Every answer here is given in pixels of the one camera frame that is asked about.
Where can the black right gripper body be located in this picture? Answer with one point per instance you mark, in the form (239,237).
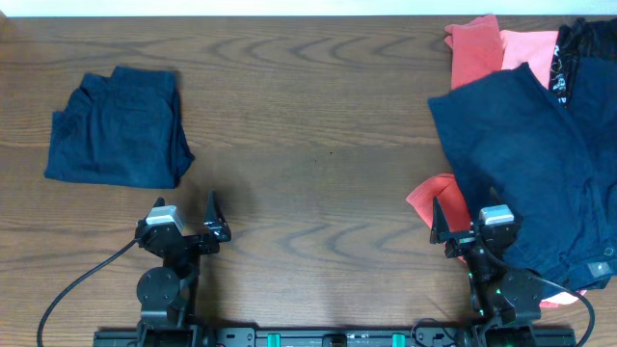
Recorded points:
(461,247)

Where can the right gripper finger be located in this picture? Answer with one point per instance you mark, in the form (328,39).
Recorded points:
(440,231)
(495,197)

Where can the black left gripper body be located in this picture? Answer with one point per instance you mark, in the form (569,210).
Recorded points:
(199,249)

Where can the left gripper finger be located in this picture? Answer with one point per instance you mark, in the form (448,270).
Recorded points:
(159,202)
(214,219)

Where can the navy blue shorts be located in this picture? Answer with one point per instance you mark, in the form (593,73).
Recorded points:
(554,165)

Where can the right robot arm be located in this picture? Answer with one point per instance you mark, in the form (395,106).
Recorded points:
(507,299)

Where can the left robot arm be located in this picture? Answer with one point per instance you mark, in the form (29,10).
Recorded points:
(168,293)

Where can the folded navy shorts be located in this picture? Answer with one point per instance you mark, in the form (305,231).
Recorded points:
(123,129)

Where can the pink coral t-shirt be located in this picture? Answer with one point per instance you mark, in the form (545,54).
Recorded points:
(534,48)

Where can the red orange t-shirt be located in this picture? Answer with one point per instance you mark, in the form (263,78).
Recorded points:
(476,52)

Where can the black printed t-shirt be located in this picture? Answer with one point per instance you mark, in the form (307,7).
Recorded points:
(583,39)

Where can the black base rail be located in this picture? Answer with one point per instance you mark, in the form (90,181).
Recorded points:
(418,336)

